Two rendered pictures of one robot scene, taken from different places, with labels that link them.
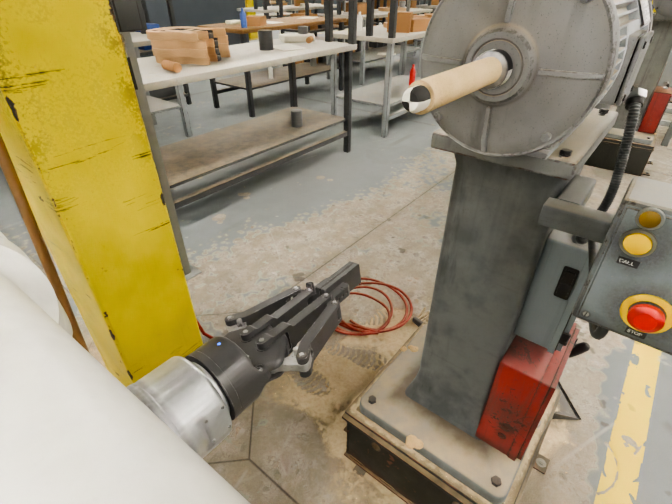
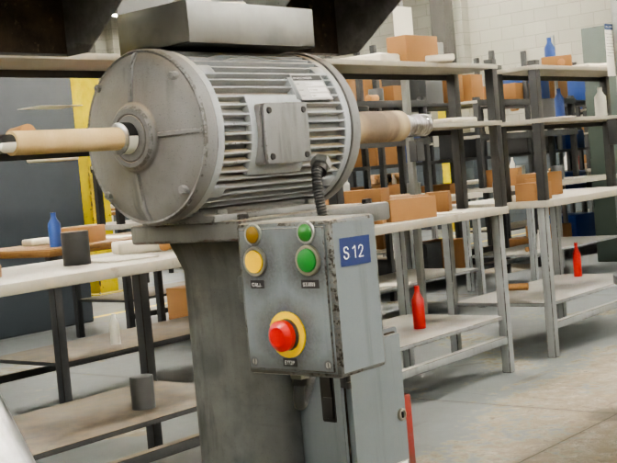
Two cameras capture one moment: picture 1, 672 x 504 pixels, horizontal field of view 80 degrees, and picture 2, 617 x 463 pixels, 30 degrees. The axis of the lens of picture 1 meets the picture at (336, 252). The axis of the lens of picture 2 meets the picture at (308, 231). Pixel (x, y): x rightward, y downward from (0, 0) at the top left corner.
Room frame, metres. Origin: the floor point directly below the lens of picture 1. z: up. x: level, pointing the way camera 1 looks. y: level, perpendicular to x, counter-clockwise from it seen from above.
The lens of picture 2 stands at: (-1.07, -0.49, 1.18)
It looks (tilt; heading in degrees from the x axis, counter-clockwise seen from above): 3 degrees down; 1
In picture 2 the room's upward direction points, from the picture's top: 5 degrees counter-clockwise
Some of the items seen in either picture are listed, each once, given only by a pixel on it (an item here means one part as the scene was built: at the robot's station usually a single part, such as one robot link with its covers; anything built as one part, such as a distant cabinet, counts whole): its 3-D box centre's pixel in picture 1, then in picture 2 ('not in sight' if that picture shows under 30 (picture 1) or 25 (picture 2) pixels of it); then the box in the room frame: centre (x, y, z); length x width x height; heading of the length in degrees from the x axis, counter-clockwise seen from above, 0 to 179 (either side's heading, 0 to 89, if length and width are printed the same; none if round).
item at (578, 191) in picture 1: (574, 197); not in sight; (0.65, -0.43, 1.02); 0.13 x 0.04 x 0.04; 141
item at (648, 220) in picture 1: (649, 219); (252, 234); (0.42, -0.38, 1.11); 0.03 x 0.01 x 0.03; 51
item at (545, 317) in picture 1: (585, 230); (348, 330); (0.68, -0.50, 0.93); 0.15 x 0.10 x 0.55; 141
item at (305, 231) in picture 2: not in sight; (304, 232); (0.37, -0.45, 1.11); 0.03 x 0.01 x 0.03; 51
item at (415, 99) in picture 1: (414, 99); (4, 143); (0.40, -0.08, 1.25); 0.02 x 0.02 x 0.02; 51
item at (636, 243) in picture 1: (637, 242); (256, 261); (0.43, -0.38, 1.07); 0.03 x 0.01 x 0.03; 51
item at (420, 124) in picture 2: not in sight; (411, 125); (1.12, -0.65, 1.25); 0.09 x 0.04 x 0.04; 141
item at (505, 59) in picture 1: (492, 69); (123, 138); (0.56, -0.20, 1.25); 0.05 x 0.02 x 0.05; 51
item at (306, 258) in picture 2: not in sight; (308, 260); (0.37, -0.45, 1.07); 0.03 x 0.01 x 0.03; 51
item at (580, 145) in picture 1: (530, 126); (264, 220); (0.78, -0.38, 1.11); 0.36 x 0.24 x 0.04; 141
